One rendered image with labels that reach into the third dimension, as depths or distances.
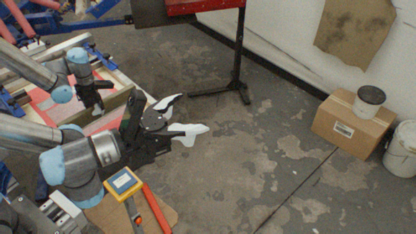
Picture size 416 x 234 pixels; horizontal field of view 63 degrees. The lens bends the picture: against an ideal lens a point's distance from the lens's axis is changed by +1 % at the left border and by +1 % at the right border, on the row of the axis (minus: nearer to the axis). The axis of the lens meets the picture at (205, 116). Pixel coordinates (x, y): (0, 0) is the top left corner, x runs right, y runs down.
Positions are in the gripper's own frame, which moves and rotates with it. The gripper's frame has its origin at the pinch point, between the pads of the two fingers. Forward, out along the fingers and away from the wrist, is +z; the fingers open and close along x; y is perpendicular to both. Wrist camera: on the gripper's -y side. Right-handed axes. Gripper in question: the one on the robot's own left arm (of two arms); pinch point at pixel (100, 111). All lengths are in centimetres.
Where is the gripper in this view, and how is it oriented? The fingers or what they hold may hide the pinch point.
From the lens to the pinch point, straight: 167.7
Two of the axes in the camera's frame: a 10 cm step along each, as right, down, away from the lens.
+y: -7.2, 5.0, -4.8
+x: 6.9, 5.3, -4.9
